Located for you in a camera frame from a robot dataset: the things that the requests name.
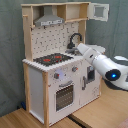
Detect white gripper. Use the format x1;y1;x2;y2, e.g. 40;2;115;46
77;43;99;60

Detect white microwave door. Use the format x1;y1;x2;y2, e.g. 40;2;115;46
88;3;109;21

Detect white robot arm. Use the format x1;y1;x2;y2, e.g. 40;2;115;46
77;43;128;91

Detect wooden toy kitchen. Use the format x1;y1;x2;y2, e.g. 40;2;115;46
20;1;110;127

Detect grey toy sink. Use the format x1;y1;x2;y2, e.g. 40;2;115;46
65;48;82;56

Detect black toy faucet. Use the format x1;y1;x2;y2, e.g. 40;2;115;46
67;33;82;49

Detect right stove knob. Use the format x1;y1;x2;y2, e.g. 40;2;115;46
72;66;78;72

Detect stove knob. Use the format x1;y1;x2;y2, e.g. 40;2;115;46
54;73;60;79
72;66;78;72

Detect fridge door with dispenser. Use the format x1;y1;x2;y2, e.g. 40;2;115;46
80;59;100;106

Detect black stovetop red burners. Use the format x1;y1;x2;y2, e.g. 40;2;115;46
34;53;71;66

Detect left stove knob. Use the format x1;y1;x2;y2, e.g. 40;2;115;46
54;73;60;79

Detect oven door with window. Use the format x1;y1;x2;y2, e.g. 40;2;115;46
55;81;74;111

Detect grey range hood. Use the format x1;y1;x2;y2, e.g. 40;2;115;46
35;5;64;27

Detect grey fridge door handle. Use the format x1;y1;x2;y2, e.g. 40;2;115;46
82;76;86;90

